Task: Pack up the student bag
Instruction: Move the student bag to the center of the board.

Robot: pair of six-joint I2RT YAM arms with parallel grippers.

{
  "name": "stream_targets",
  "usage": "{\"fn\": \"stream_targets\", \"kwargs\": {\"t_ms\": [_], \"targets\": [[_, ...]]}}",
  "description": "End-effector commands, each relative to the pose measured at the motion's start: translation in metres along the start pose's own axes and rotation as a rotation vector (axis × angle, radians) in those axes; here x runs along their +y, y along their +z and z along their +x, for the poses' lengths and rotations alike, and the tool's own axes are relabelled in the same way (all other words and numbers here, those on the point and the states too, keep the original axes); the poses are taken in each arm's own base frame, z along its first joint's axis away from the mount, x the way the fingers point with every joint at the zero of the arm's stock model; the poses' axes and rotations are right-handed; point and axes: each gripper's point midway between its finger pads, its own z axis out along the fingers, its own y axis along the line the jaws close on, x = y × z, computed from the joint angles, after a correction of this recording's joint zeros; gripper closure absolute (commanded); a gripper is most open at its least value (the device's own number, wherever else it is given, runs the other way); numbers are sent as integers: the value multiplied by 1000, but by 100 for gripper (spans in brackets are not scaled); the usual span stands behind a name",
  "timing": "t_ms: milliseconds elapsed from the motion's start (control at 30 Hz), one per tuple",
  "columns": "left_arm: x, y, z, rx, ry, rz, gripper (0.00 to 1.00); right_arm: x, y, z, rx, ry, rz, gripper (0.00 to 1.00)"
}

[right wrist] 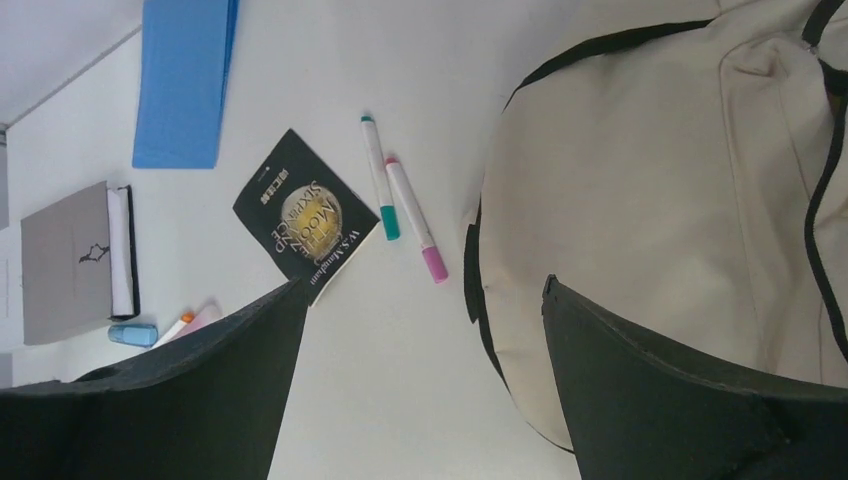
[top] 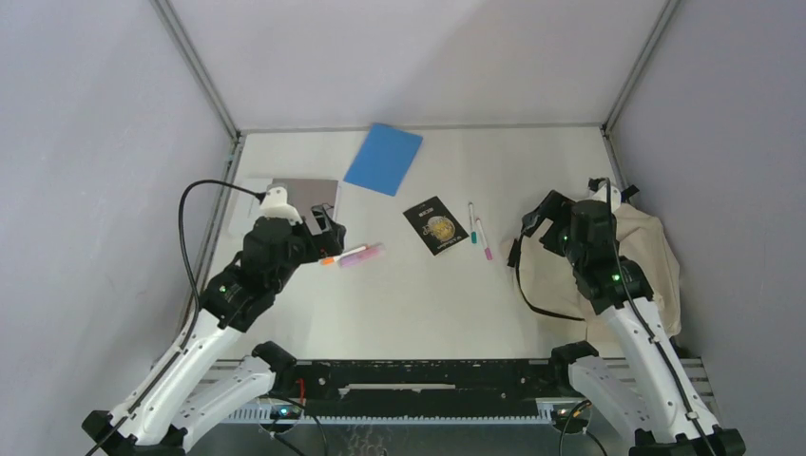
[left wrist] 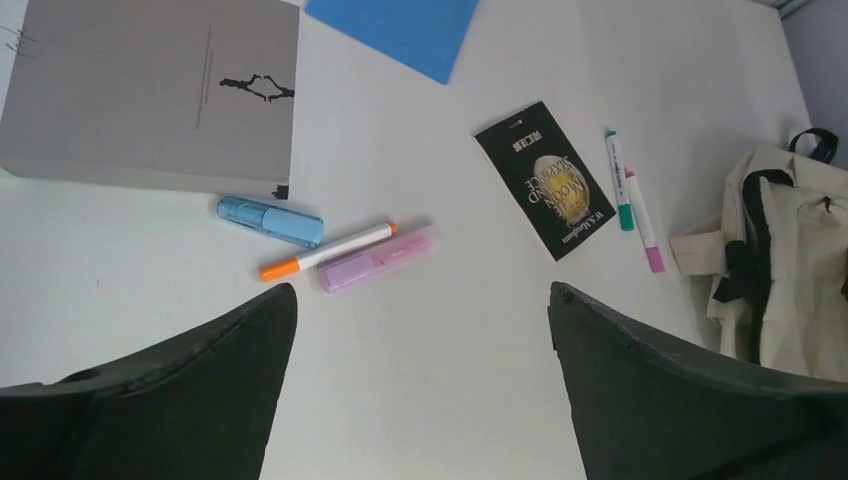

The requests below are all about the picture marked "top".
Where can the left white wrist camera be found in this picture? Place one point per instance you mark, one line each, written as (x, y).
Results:
(275, 205)

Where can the blue notebook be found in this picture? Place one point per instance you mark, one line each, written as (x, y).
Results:
(384, 159)

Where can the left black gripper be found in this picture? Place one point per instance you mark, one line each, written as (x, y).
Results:
(327, 243)

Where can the black mounting rail base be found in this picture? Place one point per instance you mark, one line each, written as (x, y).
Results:
(425, 390)

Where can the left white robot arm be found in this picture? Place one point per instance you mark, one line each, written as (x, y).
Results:
(163, 416)

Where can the pink translucent tube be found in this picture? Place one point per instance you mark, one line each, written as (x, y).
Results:
(373, 251)

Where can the pink capped white pen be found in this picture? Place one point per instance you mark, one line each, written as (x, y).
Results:
(483, 239)

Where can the beige canvas student bag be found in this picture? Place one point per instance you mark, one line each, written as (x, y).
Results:
(548, 286)

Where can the black booklet with gold emblem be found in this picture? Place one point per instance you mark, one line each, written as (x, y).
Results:
(435, 225)

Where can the teal capped white pen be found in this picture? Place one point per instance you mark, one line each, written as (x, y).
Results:
(473, 234)

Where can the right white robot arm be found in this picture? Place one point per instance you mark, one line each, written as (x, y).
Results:
(663, 414)

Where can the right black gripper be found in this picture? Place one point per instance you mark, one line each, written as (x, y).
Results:
(556, 207)

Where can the grey and white book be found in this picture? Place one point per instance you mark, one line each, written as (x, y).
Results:
(303, 194)

